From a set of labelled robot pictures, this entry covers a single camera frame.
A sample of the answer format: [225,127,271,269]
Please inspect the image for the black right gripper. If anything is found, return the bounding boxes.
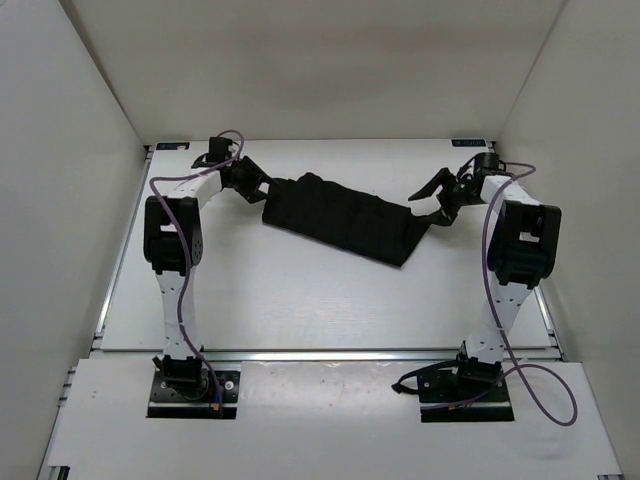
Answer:
[410,170,485,227]

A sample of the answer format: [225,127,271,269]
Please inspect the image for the black pleated skirt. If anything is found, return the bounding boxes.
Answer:
[262,172,430,267]

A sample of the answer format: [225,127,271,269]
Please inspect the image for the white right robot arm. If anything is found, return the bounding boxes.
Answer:
[409,152,562,401]

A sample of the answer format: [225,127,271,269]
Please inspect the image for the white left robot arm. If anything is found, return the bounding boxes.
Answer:
[143,129,273,410]

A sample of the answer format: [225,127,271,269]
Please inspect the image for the right blue table label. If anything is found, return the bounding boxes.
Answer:
[451,138,487,148]

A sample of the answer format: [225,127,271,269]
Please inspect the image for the blue table label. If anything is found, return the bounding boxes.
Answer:
[451,138,487,148]
[155,142,190,151]

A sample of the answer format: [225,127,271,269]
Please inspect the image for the left blue table label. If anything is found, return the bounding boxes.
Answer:
[155,142,190,151]

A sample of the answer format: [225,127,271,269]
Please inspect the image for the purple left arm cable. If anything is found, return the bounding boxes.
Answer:
[148,129,246,407]

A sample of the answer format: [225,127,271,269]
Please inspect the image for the aluminium table rail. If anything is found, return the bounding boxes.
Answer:
[205,349,457,362]

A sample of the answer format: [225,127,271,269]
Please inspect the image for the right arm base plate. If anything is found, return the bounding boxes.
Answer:
[391,354,515,423]

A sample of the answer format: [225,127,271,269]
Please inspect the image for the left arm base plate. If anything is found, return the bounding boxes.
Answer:
[146,370,241,420]

